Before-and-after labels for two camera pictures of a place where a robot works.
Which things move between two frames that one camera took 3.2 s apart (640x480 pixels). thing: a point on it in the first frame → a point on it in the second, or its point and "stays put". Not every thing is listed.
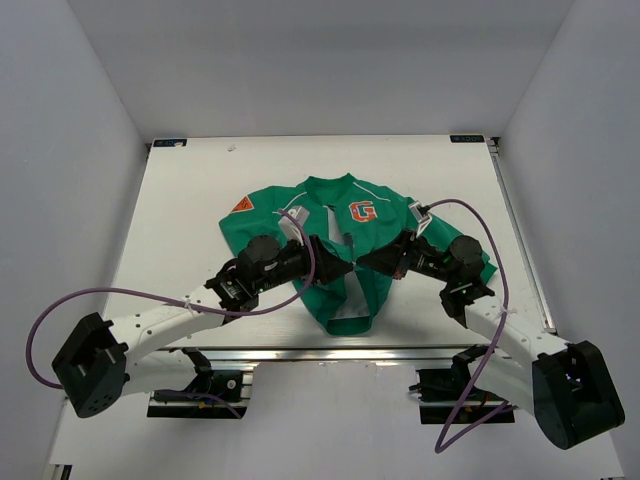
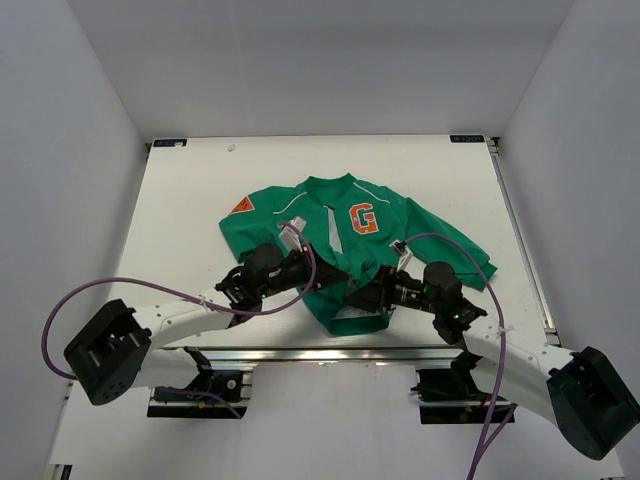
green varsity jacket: [381, 226] stays put
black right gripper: [390, 259] → [381, 291]
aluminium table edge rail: [316, 355] stays put
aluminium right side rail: [524, 249] stays put
